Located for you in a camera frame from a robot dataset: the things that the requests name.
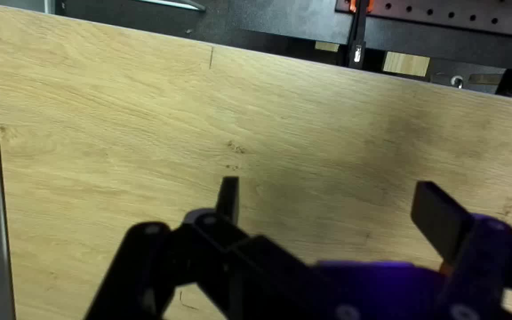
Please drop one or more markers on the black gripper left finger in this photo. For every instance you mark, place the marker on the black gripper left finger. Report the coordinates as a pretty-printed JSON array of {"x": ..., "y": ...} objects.
[{"x": 153, "y": 260}]

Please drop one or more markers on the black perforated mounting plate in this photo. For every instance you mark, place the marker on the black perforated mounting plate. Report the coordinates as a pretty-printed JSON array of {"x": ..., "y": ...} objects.
[{"x": 466, "y": 31}]

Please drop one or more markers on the black orange bar clamp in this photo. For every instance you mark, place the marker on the black orange bar clamp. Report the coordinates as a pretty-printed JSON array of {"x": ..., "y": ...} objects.
[{"x": 356, "y": 50}]

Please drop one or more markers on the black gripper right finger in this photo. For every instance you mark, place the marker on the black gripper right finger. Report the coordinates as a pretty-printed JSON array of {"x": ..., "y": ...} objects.
[{"x": 475, "y": 248}]

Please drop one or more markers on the small wooden spacer block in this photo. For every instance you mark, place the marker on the small wooden spacer block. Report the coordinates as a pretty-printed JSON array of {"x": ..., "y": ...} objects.
[{"x": 406, "y": 65}]

